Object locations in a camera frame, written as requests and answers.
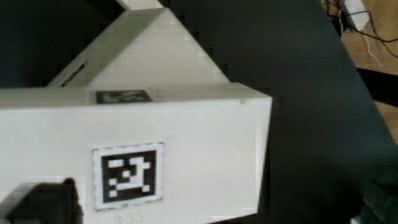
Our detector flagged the white cabinet body box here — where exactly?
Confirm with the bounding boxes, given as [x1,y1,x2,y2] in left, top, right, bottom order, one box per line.
[48,0,229,89]

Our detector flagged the cables on wooden floor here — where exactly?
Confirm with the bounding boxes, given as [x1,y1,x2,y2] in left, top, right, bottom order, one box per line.
[321,0,398,68]

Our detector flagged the white cabinet top block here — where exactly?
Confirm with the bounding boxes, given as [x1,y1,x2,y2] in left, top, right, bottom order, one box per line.
[0,84,271,224]

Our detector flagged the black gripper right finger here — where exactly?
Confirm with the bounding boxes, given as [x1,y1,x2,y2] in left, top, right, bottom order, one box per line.
[359,173,398,224]

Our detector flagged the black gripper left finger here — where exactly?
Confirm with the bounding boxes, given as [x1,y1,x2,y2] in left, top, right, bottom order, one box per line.
[5,178,83,224]

